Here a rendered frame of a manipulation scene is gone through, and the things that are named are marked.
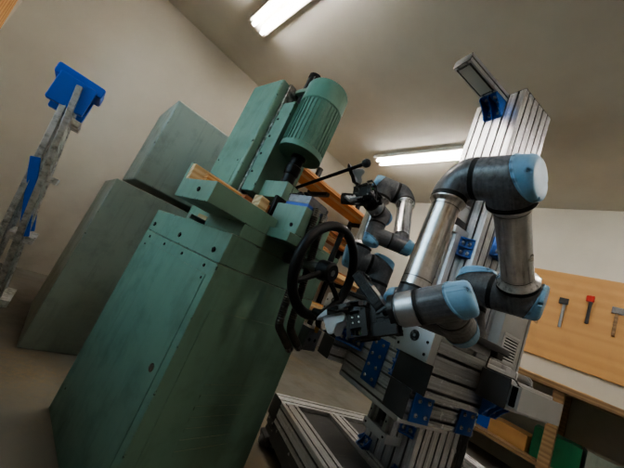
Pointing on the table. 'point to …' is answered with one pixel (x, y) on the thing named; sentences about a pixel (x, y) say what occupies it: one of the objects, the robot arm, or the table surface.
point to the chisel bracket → (277, 189)
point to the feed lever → (337, 173)
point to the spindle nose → (293, 168)
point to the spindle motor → (315, 122)
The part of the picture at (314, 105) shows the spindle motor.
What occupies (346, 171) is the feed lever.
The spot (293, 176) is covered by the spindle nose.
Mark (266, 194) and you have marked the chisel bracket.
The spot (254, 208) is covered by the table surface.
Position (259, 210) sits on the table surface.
